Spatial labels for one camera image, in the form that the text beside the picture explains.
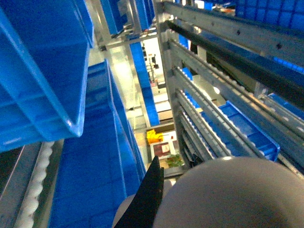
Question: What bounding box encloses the large blue bin upper left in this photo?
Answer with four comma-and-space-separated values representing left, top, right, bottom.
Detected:
0, 0, 94, 152

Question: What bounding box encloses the steel shelf rack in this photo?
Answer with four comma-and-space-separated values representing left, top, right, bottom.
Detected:
87, 0, 304, 178

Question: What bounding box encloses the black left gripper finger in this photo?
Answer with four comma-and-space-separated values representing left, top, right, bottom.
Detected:
114, 156, 164, 228

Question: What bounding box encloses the blue bin lower left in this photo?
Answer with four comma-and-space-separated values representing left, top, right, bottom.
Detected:
48, 61, 145, 228

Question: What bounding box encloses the green potted plant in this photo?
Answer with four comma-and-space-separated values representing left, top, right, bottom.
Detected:
166, 154, 184, 168

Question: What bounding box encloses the beige plastic scoop tray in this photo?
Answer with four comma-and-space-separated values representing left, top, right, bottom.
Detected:
113, 157, 304, 228

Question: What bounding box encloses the blue bin on roller rack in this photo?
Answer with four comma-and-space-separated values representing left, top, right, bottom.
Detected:
200, 101, 280, 162

